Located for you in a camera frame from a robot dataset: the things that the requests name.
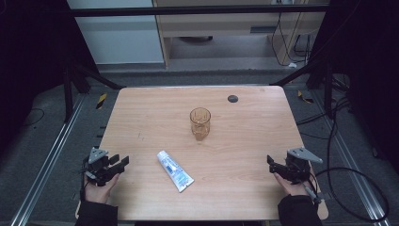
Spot white toothpaste tube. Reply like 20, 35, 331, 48
156, 149, 196, 194

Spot black cables under desk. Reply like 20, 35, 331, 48
270, 11, 315, 68

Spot black gripper cable with plug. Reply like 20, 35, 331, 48
301, 167, 391, 223

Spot black horizontal frame bar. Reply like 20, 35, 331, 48
62, 4, 331, 19

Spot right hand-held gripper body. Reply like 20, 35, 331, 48
283, 147, 325, 186

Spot black metal frame stand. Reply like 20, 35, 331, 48
62, 60, 126, 124
268, 57, 335, 120

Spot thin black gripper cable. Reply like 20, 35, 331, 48
78, 163, 90, 202

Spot thin black floor cable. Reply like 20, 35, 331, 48
22, 107, 46, 127

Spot aluminium floor rail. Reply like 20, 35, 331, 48
311, 89, 391, 226
8, 93, 88, 226

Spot yellow and black tape strip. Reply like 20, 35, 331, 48
95, 91, 108, 111
296, 89, 314, 105

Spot black curtain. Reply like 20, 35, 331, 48
309, 0, 399, 175
0, 0, 99, 156

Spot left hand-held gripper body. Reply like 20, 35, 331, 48
82, 147, 111, 187

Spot person's right hand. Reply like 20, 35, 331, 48
273, 172, 315, 198

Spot white cabinet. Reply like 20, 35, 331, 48
66, 0, 166, 66

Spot light wooden desk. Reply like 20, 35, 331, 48
152, 0, 331, 69

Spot person's left hand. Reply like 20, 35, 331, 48
83, 172, 121, 206

